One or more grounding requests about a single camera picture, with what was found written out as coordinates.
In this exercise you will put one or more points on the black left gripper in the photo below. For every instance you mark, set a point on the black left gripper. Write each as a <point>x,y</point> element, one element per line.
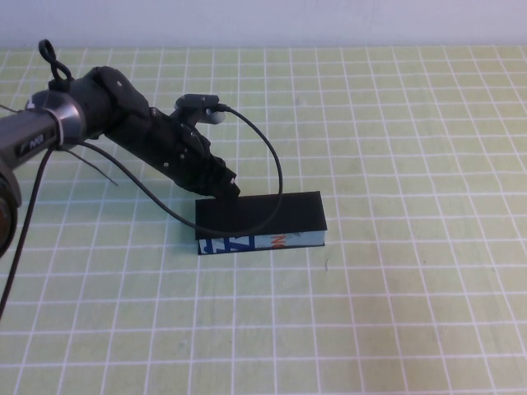
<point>173,152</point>

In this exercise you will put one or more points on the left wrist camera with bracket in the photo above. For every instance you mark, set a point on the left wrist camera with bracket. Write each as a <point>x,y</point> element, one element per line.
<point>197,103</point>

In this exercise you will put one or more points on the black printed glasses case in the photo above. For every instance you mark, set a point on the black printed glasses case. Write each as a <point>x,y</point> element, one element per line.
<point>263,214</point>

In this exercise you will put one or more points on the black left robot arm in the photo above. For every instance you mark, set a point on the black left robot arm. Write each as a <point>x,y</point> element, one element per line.
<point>41,123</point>

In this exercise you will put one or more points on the green white-checked tablecloth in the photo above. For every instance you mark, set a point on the green white-checked tablecloth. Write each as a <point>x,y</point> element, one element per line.
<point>370,288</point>

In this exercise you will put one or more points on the thin left zip tie tail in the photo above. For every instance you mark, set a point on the thin left zip tie tail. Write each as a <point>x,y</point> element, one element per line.
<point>96,168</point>

